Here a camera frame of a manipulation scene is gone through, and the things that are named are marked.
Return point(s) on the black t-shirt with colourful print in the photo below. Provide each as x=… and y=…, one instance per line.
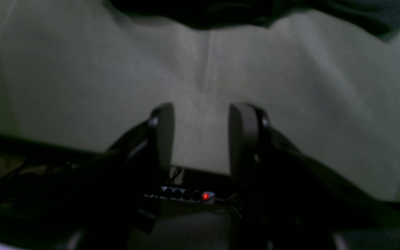
x=377, y=17

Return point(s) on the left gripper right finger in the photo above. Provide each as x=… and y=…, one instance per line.
x=257, y=150

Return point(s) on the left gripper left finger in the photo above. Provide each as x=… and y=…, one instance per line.
x=156, y=133

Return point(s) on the light green table cloth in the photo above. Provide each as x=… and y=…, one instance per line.
x=79, y=73

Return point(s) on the black power strip red switch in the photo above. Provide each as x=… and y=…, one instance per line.
x=182, y=195

